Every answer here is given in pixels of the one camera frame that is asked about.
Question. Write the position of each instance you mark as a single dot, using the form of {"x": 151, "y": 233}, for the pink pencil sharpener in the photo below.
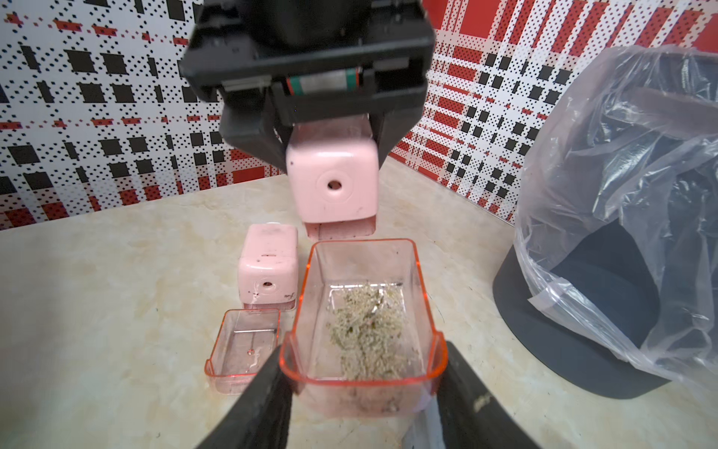
{"x": 333, "y": 170}
{"x": 267, "y": 272}

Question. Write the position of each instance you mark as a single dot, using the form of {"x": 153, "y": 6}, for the pink shavings tray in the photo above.
{"x": 245, "y": 340}
{"x": 364, "y": 342}

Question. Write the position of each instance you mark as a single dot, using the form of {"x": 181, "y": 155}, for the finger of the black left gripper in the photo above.
{"x": 388, "y": 127}
{"x": 252, "y": 125}

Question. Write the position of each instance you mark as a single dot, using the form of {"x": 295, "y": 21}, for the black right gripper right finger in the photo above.
{"x": 471, "y": 416}

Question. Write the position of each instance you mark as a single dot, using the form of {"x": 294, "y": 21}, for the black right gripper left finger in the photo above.
{"x": 261, "y": 416}

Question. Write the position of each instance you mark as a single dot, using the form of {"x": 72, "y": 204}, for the dark grey trash bin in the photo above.
{"x": 594, "y": 314}

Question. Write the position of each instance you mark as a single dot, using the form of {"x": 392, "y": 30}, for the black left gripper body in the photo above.
{"x": 314, "y": 60}

